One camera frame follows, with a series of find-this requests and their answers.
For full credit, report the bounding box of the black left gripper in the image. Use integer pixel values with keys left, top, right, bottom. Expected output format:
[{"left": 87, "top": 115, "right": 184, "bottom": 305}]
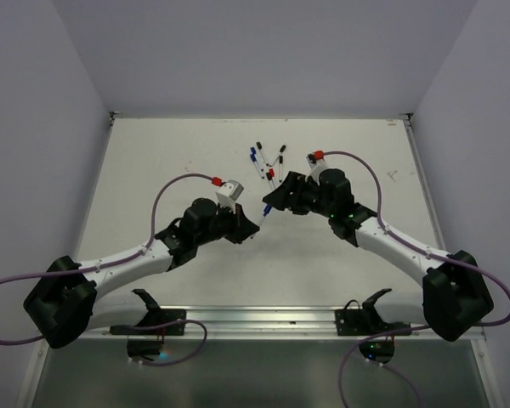
[{"left": 195, "top": 200, "right": 258, "bottom": 246}]

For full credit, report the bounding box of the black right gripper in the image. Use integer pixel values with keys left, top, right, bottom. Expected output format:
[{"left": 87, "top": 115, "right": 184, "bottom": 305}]
[{"left": 263, "top": 170, "right": 335, "bottom": 218}]

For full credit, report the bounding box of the blue marker pen body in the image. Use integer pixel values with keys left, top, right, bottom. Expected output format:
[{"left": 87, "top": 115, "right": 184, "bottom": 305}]
[{"left": 250, "top": 204, "right": 272, "bottom": 239}]

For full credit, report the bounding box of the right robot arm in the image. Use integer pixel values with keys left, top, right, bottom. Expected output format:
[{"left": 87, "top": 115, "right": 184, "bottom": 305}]
[{"left": 263, "top": 169, "right": 494, "bottom": 342}]

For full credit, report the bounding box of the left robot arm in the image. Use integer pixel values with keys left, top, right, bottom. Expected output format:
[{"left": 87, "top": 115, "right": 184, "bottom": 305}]
[{"left": 23, "top": 198, "right": 259, "bottom": 349}]

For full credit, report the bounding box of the red marker pen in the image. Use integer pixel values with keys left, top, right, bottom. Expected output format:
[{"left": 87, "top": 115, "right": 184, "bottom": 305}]
[{"left": 267, "top": 167, "right": 280, "bottom": 189}]

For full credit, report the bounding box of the black marker beside red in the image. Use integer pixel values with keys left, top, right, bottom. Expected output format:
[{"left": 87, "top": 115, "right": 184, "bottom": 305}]
[{"left": 266, "top": 168, "right": 276, "bottom": 190}]

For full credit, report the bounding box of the black marker right vertical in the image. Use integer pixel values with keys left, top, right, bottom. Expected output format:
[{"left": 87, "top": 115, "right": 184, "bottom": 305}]
[{"left": 278, "top": 155, "right": 284, "bottom": 183}]

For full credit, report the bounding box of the black marker diagonal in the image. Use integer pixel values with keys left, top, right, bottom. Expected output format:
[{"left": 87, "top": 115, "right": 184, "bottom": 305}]
[{"left": 269, "top": 144, "right": 286, "bottom": 167}]

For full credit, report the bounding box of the black marker top left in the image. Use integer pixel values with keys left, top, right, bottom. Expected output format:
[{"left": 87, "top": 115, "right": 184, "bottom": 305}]
[{"left": 256, "top": 141, "right": 270, "bottom": 167}]

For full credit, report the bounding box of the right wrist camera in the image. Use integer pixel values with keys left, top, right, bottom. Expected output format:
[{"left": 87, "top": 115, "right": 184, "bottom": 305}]
[{"left": 307, "top": 150, "right": 328, "bottom": 182}]

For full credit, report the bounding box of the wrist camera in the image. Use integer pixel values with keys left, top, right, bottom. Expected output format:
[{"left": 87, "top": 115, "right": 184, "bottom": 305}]
[
  {"left": 307, "top": 150, "right": 328, "bottom": 182},
  {"left": 216, "top": 179, "right": 244, "bottom": 213}
]

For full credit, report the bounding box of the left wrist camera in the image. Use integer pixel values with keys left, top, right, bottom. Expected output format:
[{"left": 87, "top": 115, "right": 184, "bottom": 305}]
[{"left": 216, "top": 179, "right": 244, "bottom": 213}]

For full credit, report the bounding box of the aluminium front rail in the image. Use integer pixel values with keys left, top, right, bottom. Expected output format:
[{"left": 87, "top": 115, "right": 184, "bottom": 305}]
[{"left": 37, "top": 303, "right": 485, "bottom": 341}]

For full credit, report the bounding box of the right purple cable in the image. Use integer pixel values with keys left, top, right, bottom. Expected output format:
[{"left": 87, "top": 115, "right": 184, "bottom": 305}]
[{"left": 314, "top": 149, "right": 510, "bottom": 408}]

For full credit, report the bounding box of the purple cable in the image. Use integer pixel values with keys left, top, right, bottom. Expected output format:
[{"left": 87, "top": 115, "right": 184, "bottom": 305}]
[
  {"left": 0, "top": 173, "right": 222, "bottom": 367},
  {"left": 314, "top": 149, "right": 510, "bottom": 408}
]

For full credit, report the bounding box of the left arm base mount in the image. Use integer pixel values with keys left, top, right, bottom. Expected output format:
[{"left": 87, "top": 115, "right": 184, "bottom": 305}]
[{"left": 110, "top": 289, "right": 187, "bottom": 366}]

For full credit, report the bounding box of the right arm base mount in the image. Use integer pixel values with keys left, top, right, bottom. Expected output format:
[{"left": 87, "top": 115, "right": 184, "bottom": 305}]
[{"left": 334, "top": 288, "right": 411, "bottom": 365}]

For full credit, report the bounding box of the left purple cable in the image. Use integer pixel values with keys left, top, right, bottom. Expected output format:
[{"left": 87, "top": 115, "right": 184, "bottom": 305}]
[{"left": 0, "top": 173, "right": 222, "bottom": 367}]

